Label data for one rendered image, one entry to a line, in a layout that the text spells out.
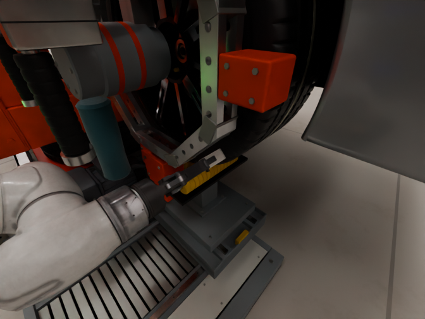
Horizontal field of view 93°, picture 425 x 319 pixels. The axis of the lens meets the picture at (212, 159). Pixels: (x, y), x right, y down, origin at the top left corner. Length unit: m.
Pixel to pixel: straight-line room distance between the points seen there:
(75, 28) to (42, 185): 0.27
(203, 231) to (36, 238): 0.60
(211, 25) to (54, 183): 0.37
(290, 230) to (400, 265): 0.48
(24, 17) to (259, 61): 0.25
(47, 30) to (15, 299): 0.32
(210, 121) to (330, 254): 0.97
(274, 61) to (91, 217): 0.34
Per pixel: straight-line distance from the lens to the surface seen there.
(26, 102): 0.67
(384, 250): 1.36
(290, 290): 1.05
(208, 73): 0.36
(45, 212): 0.40
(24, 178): 0.47
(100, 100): 0.66
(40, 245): 0.36
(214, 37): 0.34
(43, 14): 0.31
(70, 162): 0.36
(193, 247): 0.89
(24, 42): 0.31
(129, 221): 0.37
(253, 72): 0.29
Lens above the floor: 0.93
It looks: 36 degrees down
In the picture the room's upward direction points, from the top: straight up
